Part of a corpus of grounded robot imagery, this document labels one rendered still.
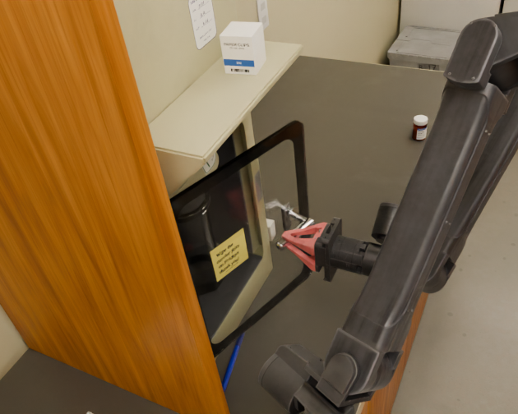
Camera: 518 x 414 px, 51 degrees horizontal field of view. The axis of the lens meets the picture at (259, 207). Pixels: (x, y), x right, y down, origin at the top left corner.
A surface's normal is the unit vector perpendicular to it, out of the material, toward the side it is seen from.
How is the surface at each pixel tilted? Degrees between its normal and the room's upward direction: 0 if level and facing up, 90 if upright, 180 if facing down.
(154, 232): 90
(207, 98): 0
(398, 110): 2
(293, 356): 47
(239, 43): 90
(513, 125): 33
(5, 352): 90
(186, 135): 0
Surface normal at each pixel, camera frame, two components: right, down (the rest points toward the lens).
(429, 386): -0.11, -0.75
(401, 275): -0.57, -0.15
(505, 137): -0.46, -0.34
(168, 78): 0.89, 0.22
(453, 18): -0.44, 0.62
